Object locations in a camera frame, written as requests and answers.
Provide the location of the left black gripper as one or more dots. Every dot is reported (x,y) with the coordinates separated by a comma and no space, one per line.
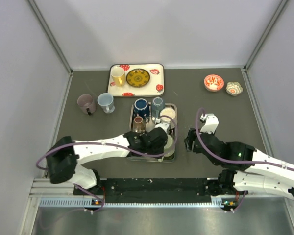
(160,150)

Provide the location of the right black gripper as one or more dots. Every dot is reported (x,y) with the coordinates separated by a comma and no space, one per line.
(189,139)

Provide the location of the light green mug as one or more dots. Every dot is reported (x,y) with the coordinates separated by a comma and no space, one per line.
(169,148)

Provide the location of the cream white mug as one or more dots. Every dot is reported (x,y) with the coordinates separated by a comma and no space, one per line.
(169,112)

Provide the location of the light blue mug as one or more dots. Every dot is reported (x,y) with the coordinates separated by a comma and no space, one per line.
(106,102)

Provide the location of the purple mug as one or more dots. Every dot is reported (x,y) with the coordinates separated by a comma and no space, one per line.
(87,104)

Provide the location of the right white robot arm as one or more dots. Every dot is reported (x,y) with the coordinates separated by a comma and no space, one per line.
(245,167)

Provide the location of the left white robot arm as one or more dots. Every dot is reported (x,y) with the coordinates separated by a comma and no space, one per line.
(66,158)

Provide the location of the grey-blue mug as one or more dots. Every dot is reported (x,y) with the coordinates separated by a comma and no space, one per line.
(157,105)

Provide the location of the dark blue mug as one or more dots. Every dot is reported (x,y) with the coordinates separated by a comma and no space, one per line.
(141,108)

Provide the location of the yellow mug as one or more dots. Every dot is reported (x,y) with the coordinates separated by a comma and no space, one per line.
(118,76)

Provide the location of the brown ribbed cup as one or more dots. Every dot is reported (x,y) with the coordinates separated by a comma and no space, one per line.
(138,125)

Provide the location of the silver metal tray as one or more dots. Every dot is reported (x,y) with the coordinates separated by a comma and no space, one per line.
(151,125)

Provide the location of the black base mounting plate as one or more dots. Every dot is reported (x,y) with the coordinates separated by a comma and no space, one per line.
(161,190)

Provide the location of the strawberry pattern white tray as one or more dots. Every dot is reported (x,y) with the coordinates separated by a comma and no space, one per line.
(155,87)

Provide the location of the orange patterned bowl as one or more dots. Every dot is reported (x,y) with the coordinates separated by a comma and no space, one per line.
(213,83)

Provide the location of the yellow patterned small plate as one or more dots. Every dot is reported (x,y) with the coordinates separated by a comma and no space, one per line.
(138,78)

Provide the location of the small flower-shaped bowl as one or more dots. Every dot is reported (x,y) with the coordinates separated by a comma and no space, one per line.
(234,88)

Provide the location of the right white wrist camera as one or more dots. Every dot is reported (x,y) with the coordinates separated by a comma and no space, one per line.
(210,122)

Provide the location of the grey slotted cable duct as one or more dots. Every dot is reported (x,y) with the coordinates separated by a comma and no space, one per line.
(88,202)

